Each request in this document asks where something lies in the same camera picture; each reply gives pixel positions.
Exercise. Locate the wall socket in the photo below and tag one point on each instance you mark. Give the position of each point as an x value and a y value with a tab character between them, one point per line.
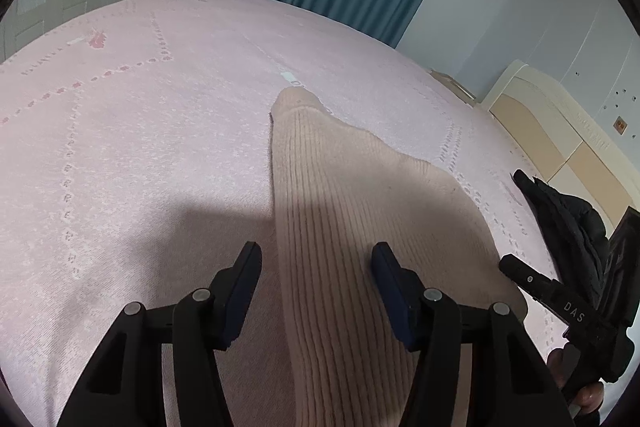
620	124

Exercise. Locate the black jacket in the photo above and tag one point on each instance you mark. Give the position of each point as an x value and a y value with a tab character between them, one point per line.
565	217

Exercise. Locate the beige knit sweater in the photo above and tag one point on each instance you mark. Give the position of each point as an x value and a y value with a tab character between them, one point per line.
340	207

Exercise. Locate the cream headboard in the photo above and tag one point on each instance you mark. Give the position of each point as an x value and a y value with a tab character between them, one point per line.
550	127

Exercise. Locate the bed with pink sheet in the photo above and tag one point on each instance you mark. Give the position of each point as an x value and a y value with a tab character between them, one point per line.
125	132

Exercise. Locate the person's right hand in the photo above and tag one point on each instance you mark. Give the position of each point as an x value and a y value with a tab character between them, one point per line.
587	399

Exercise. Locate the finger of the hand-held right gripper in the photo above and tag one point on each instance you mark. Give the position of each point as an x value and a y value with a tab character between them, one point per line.
525	274

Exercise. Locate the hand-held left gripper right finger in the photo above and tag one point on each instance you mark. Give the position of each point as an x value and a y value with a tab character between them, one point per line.
390	287

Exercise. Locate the beige box on nightstand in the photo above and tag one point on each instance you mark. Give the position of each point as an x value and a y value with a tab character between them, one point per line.
457	88

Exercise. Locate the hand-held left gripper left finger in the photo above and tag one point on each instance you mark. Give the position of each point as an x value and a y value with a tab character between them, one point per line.
240	307

